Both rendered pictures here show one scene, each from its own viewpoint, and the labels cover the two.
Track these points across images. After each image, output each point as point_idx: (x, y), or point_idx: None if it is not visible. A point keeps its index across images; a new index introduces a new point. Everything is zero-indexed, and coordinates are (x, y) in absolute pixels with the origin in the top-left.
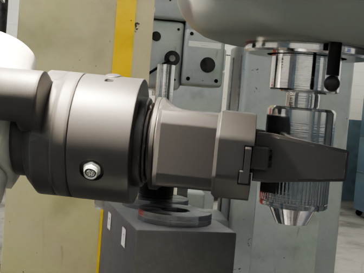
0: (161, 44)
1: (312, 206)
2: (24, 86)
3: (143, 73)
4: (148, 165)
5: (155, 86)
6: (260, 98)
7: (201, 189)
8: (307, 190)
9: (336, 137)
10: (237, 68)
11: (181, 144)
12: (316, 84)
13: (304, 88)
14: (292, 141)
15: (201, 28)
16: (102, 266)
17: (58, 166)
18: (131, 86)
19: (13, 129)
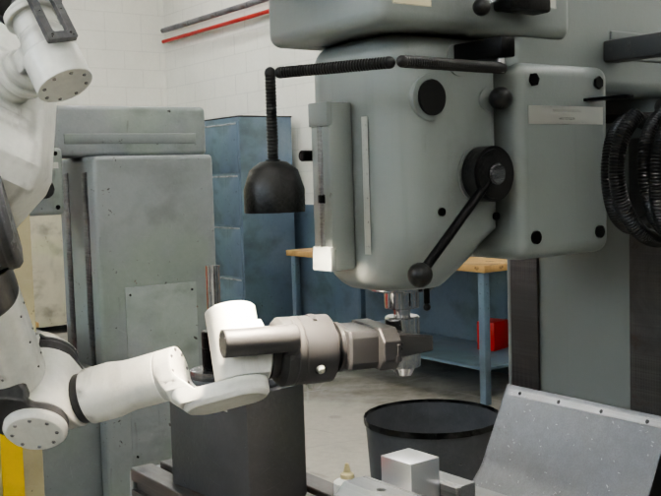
0: None
1: (417, 364)
2: (294, 335)
3: (24, 226)
4: (343, 360)
5: (207, 283)
6: (116, 221)
7: (373, 367)
8: (415, 357)
9: (204, 253)
10: (78, 187)
11: (363, 347)
12: (413, 305)
13: (408, 308)
14: (408, 336)
15: (359, 286)
16: (180, 432)
17: (304, 370)
18: (329, 322)
19: (275, 355)
